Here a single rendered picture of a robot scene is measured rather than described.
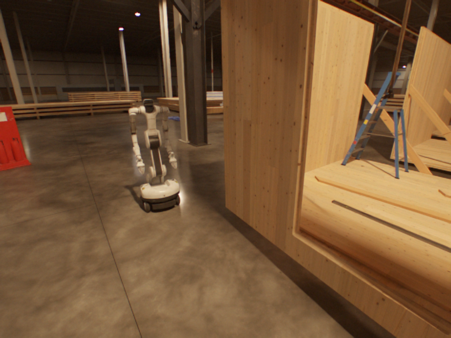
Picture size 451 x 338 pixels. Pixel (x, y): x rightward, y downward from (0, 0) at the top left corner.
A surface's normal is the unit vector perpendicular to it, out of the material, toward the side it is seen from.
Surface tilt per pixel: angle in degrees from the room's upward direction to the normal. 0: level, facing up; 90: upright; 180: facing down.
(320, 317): 0
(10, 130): 90
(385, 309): 90
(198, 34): 90
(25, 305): 0
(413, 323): 90
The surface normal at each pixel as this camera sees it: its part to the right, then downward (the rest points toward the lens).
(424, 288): 0.00, -0.94
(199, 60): 0.60, 0.27
